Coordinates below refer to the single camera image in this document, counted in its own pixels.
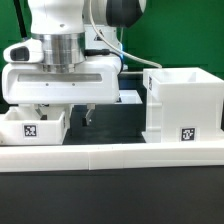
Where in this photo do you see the black cable with connector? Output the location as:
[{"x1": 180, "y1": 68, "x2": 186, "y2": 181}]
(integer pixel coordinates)
[{"x1": 83, "y1": 48, "x2": 125, "y2": 63}]

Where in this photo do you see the white front fence rail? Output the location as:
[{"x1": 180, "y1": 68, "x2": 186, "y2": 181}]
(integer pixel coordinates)
[{"x1": 0, "y1": 141, "x2": 224, "y2": 172}]

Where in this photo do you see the white front drawer box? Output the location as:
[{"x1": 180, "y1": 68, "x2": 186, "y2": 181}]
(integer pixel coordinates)
[{"x1": 0, "y1": 106, "x2": 70, "y2": 146}]

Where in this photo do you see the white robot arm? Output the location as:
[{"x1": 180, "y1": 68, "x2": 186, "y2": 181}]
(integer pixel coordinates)
[{"x1": 2, "y1": 0, "x2": 146, "y2": 121}]

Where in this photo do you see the black stand pole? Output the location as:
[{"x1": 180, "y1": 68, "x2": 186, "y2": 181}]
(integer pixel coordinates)
[{"x1": 13, "y1": 0, "x2": 28, "y2": 40}]

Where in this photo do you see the marker sheet on table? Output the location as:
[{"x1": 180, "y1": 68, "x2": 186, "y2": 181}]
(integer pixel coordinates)
[{"x1": 117, "y1": 90, "x2": 142, "y2": 104}]

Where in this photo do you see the white drawer cabinet frame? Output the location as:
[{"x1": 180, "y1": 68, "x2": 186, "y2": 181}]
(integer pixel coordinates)
[{"x1": 143, "y1": 68, "x2": 224, "y2": 143}]

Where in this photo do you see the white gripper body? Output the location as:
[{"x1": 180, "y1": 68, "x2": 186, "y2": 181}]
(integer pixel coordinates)
[{"x1": 2, "y1": 39, "x2": 119, "y2": 104}]

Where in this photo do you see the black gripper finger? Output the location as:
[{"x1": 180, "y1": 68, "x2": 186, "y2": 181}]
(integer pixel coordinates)
[
  {"x1": 35, "y1": 104, "x2": 47, "y2": 120},
  {"x1": 84, "y1": 104, "x2": 96, "y2": 126}
]

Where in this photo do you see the white cable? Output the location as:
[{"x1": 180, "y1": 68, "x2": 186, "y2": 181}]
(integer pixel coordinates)
[{"x1": 88, "y1": 0, "x2": 163, "y2": 70}]

